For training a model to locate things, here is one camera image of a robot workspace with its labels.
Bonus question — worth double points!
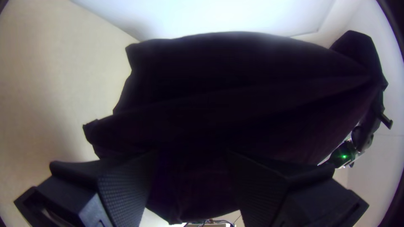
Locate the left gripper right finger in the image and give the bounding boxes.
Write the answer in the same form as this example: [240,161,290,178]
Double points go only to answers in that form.
[227,151,370,227]

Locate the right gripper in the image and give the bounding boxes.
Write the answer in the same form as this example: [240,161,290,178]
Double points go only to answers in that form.
[330,30,389,95]

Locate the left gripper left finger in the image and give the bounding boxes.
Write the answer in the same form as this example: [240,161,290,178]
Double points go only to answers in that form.
[14,151,158,227]

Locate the black t-shirt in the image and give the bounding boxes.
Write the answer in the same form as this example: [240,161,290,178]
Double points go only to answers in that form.
[82,30,384,225]

